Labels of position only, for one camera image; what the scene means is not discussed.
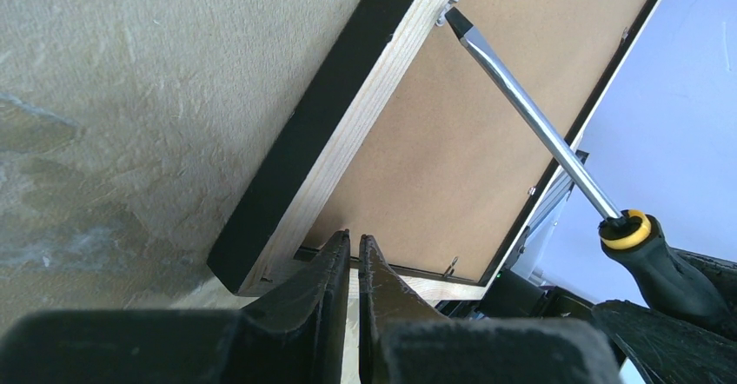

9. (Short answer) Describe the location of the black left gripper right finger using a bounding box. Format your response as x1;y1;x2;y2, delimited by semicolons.
358;235;620;383

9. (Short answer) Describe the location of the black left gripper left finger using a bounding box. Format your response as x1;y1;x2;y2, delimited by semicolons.
1;231;350;383

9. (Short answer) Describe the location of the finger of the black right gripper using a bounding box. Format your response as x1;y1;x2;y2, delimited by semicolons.
591;248;737;384

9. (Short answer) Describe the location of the yellow black flathead screwdriver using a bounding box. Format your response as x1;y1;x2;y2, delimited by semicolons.
445;8;736;340

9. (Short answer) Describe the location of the black wooden picture frame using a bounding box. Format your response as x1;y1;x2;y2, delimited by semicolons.
207;0;660;300

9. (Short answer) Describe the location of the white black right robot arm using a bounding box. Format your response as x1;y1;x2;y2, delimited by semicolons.
440;244;736;383

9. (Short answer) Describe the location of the aluminium rail right side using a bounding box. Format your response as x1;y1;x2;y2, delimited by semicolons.
508;171;575;284

